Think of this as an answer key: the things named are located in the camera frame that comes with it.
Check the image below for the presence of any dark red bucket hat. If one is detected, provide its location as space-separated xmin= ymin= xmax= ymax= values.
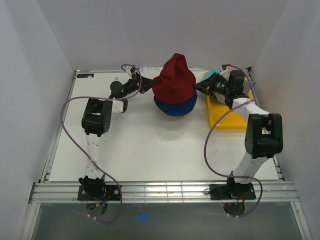
xmin=152 ymin=53 xmax=196 ymax=104

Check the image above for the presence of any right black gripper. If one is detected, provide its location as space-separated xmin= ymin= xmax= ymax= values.
xmin=192 ymin=72 xmax=231 ymax=97

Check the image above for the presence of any yellow plastic tray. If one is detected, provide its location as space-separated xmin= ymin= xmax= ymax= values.
xmin=203 ymin=71 xmax=253 ymax=130

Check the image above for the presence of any teal hat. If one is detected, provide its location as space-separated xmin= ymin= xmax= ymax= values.
xmin=201 ymin=69 xmax=221 ymax=82

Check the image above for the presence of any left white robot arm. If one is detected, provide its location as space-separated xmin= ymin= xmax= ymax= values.
xmin=79 ymin=73 xmax=157 ymax=200

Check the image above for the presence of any aluminium front rail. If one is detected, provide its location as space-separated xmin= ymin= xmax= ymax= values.
xmin=29 ymin=181 xmax=300 ymax=204

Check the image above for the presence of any blue bucket hat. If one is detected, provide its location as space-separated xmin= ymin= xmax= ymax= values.
xmin=153 ymin=91 xmax=198 ymax=116

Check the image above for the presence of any white bucket hat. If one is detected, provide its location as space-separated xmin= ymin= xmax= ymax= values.
xmin=214 ymin=72 xmax=251 ymax=106

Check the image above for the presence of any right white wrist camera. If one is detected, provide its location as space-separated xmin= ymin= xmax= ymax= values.
xmin=218 ymin=65 xmax=231 ymax=81

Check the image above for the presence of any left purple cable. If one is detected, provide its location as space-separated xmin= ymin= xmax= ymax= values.
xmin=60 ymin=64 xmax=143 ymax=224

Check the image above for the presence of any blue label sticker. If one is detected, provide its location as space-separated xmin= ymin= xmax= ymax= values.
xmin=77 ymin=73 xmax=94 ymax=78

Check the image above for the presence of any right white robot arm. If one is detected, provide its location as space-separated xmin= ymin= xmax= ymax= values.
xmin=194 ymin=68 xmax=283 ymax=199

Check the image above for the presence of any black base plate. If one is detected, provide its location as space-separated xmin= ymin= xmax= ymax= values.
xmin=77 ymin=185 xmax=121 ymax=201
xmin=204 ymin=183 xmax=256 ymax=200

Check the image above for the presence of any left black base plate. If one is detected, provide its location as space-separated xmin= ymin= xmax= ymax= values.
xmin=77 ymin=185 xmax=121 ymax=201

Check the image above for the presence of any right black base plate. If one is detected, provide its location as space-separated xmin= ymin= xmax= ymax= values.
xmin=204 ymin=183 xmax=256 ymax=200

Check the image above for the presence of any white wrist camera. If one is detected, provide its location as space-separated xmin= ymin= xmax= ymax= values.
xmin=218 ymin=65 xmax=231 ymax=81
xmin=124 ymin=65 xmax=137 ymax=78

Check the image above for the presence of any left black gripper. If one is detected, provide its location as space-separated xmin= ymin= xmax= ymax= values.
xmin=121 ymin=72 xmax=158 ymax=98

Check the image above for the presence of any wooden hat stand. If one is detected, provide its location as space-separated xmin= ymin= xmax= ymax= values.
xmin=168 ymin=114 xmax=186 ymax=119

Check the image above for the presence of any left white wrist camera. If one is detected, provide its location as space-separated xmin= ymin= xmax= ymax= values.
xmin=124 ymin=65 xmax=137 ymax=78

